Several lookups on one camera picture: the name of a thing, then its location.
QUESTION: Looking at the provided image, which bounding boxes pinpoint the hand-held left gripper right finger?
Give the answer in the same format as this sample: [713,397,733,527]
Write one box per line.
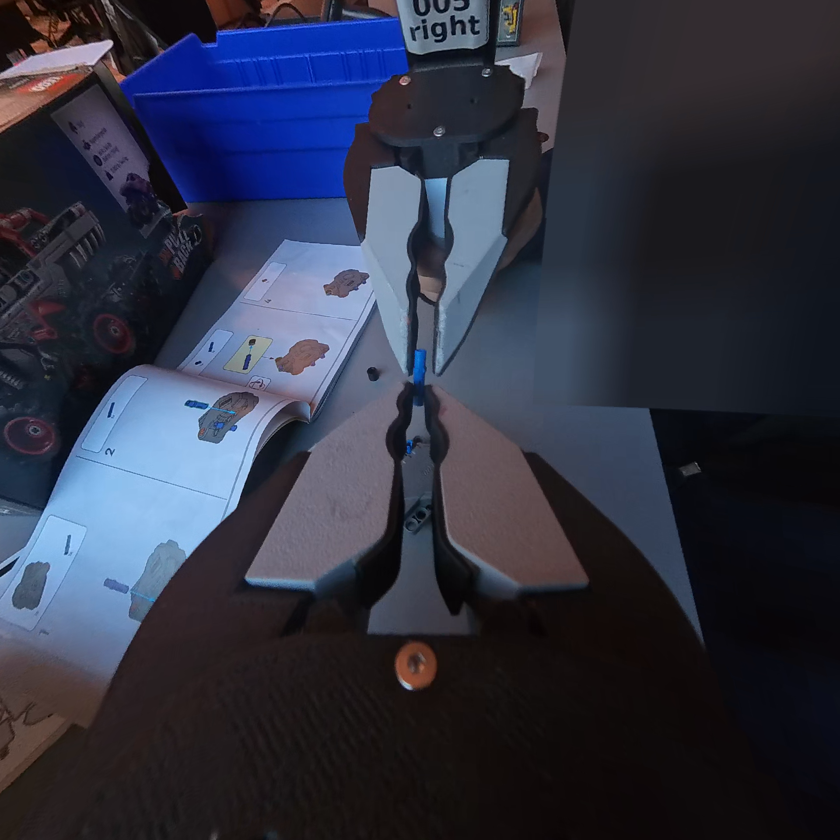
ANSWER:
[425,384,590,616]

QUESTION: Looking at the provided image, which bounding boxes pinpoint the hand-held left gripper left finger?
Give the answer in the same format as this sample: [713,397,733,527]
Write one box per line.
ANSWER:
[244,381,417,614]

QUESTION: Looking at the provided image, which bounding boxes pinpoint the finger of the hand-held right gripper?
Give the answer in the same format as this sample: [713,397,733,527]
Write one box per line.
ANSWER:
[432,159,511,376]
[360,167,422,378]

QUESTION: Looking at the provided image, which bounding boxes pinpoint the grey lego assembly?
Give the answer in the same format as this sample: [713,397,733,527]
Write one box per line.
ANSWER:
[402,434,439,538]

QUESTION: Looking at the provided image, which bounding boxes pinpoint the lego instruction booklet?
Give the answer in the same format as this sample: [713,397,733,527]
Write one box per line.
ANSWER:
[0,239,378,785]

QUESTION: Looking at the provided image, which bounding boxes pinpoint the lego truck set box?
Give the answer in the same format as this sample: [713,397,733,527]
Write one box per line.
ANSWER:
[0,66,215,511]

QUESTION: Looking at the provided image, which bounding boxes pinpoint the white paper sheet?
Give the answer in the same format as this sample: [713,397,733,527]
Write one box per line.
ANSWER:
[0,39,116,88]
[507,50,546,89]

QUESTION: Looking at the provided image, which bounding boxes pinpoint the blue plastic bin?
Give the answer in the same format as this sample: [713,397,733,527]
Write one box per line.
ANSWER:
[120,16,413,204]

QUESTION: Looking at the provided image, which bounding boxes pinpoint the person's dark trousers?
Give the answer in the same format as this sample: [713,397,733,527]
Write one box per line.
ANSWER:
[650,408,840,840]

